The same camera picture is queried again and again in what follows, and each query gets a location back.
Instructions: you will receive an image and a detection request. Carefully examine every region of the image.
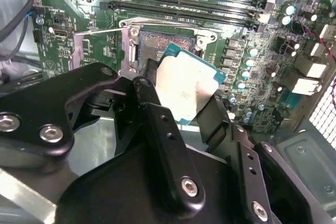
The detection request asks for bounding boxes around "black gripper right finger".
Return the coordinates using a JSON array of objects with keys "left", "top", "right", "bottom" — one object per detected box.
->
[{"left": 195, "top": 94, "right": 316, "bottom": 224}]

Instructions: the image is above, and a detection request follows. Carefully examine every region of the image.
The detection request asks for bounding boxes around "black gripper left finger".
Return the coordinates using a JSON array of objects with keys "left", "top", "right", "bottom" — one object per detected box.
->
[{"left": 0, "top": 58, "right": 207, "bottom": 214}]

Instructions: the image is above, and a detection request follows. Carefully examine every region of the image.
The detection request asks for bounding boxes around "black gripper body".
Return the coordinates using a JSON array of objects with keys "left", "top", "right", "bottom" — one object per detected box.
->
[{"left": 55, "top": 141, "right": 247, "bottom": 224}]

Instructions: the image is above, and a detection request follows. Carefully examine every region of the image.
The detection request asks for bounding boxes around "metal socket cover frame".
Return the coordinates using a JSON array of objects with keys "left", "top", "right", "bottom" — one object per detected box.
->
[{"left": 68, "top": 26, "right": 140, "bottom": 74}]

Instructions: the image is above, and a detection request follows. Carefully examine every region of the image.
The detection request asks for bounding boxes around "CPU with silver top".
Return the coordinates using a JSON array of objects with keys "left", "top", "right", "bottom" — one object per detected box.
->
[{"left": 154, "top": 42, "right": 228, "bottom": 126}]

